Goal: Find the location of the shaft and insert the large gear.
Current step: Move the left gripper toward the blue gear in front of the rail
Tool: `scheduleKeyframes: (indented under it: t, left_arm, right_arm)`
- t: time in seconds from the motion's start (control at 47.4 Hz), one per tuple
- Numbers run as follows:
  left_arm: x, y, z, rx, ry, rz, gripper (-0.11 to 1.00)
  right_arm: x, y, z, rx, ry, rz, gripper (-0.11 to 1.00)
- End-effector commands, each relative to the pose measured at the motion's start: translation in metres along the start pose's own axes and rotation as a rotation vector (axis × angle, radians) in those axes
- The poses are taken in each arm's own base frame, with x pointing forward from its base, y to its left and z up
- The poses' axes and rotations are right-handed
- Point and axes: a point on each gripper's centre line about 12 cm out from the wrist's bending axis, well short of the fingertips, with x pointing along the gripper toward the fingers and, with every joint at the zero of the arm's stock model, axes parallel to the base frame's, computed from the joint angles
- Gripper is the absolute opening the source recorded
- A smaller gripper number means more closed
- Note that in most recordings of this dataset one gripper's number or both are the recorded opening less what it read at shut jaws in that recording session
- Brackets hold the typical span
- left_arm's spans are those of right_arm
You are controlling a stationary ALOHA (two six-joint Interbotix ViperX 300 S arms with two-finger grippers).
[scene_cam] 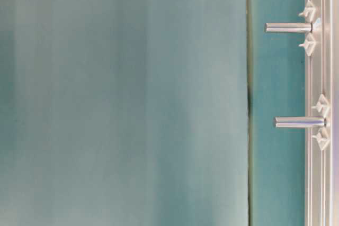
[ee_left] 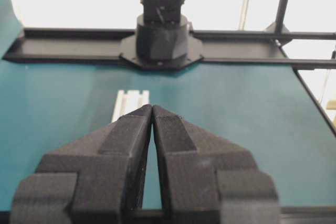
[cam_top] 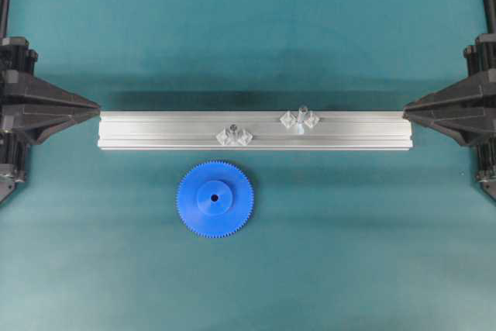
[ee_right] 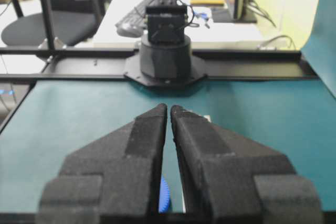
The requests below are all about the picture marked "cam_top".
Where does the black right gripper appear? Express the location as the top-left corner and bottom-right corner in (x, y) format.
(403, 34), (495, 184)

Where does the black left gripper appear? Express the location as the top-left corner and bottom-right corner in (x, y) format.
(1, 36), (100, 183)

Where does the large blue plastic gear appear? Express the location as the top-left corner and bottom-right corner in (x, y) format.
(176, 160), (255, 238)

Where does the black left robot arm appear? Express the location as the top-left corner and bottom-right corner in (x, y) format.
(1, 0), (100, 192)

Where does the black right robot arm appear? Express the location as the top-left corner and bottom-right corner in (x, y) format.
(403, 0), (495, 198)

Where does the long aluminium extrusion rail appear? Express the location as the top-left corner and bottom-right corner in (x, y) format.
(97, 109), (413, 151)

